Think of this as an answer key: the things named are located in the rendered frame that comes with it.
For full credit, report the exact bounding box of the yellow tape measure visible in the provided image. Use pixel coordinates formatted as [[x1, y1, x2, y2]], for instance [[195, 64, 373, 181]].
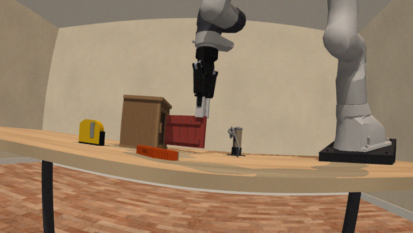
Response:
[[78, 119, 105, 146]]

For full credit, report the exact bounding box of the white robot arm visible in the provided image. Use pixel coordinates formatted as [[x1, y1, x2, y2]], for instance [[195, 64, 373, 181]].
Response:
[[192, 0, 392, 152]]

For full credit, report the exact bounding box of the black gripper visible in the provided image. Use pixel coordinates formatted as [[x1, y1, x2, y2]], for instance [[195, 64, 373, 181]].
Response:
[[193, 46, 218, 119]]

